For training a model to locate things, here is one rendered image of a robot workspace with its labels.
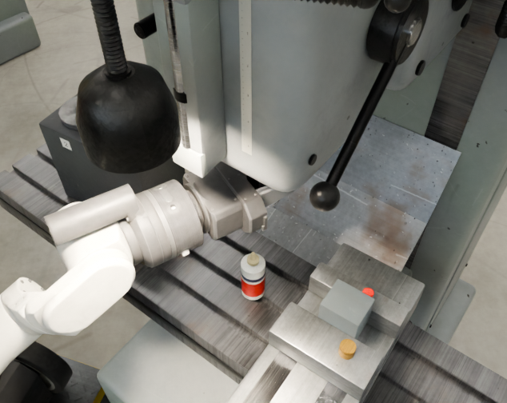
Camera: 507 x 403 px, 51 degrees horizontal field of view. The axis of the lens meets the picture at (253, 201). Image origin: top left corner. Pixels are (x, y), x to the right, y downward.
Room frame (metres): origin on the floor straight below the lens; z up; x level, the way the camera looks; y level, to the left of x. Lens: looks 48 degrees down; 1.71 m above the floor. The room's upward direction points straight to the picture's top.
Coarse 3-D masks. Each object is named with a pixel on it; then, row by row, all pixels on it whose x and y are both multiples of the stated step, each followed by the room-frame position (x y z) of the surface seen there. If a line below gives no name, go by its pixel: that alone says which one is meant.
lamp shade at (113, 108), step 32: (128, 64) 0.31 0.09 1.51; (96, 96) 0.28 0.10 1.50; (128, 96) 0.28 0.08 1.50; (160, 96) 0.29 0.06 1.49; (96, 128) 0.27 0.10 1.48; (128, 128) 0.27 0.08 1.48; (160, 128) 0.28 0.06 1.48; (96, 160) 0.27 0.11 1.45; (128, 160) 0.26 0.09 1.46; (160, 160) 0.27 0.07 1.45
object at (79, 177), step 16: (64, 112) 0.74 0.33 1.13; (48, 128) 0.71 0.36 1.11; (64, 128) 0.71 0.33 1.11; (48, 144) 0.72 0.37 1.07; (64, 144) 0.69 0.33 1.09; (80, 144) 0.67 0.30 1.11; (64, 160) 0.70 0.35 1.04; (80, 160) 0.68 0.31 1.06; (64, 176) 0.71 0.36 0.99; (80, 176) 0.69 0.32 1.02; (96, 176) 0.67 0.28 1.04; (112, 176) 0.64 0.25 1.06; (128, 176) 0.62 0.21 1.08; (144, 176) 0.62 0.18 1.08; (160, 176) 0.66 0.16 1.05; (176, 176) 0.69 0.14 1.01; (80, 192) 0.70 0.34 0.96; (96, 192) 0.67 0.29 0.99
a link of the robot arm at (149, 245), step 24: (120, 192) 0.39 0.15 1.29; (48, 216) 0.36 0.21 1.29; (72, 216) 0.36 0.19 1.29; (96, 216) 0.36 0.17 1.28; (120, 216) 0.37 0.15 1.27; (144, 216) 0.38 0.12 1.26; (72, 240) 0.36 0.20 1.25; (96, 240) 0.35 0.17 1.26; (120, 240) 0.35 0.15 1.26; (144, 240) 0.36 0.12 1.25; (168, 240) 0.37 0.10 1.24; (72, 264) 0.33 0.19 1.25; (144, 264) 0.36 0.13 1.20
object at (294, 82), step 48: (144, 0) 0.45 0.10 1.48; (240, 0) 0.38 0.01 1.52; (288, 0) 0.36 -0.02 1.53; (144, 48) 0.46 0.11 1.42; (240, 48) 0.38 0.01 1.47; (288, 48) 0.36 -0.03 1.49; (336, 48) 0.39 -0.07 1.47; (240, 96) 0.38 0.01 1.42; (288, 96) 0.36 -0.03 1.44; (336, 96) 0.40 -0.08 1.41; (240, 144) 0.39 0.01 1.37; (288, 144) 0.36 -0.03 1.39; (336, 144) 0.41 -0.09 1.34
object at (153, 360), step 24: (144, 336) 0.45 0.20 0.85; (168, 336) 0.45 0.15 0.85; (120, 360) 0.41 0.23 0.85; (144, 360) 0.41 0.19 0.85; (168, 360) 0.41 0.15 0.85; (192, 360) 0.41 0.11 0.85; (120, 384) 0.36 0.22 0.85; (144, 384) 0.36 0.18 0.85; (168, 384) 0.36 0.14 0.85; (192, 384) 0.36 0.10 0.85; (216, 384) 0.36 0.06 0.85
